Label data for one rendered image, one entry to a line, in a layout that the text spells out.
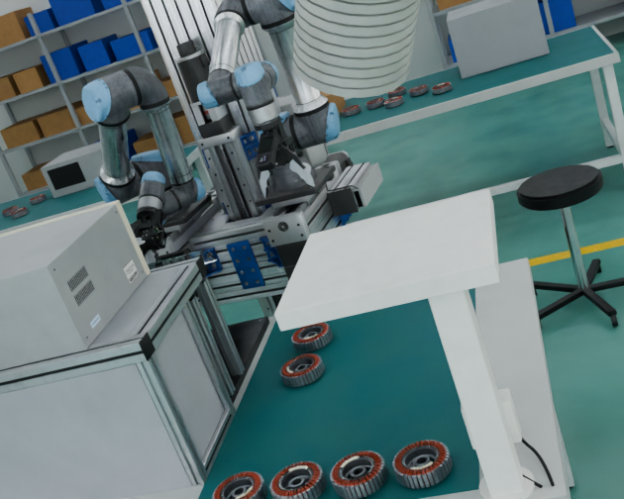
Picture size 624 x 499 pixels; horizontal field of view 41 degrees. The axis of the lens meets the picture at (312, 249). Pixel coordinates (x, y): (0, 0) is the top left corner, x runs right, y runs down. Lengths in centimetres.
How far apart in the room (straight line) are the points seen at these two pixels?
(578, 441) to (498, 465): 141
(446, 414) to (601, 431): 120
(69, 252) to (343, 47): 97
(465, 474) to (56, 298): 89
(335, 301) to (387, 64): 43
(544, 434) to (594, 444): 121
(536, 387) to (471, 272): 57
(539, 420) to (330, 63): 92
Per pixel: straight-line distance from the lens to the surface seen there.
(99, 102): 256
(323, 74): 110
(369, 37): 107
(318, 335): 224
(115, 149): 273
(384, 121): 456
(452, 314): 137
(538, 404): 178
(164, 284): 203
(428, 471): 162
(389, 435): 181
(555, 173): 358
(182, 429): 186
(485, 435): 149
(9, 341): 191
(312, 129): 265
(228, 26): 251
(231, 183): 295
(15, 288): 184
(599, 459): 283
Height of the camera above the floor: 173
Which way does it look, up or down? 19 degrees down
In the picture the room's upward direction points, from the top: 20 degrees counter-clockwise
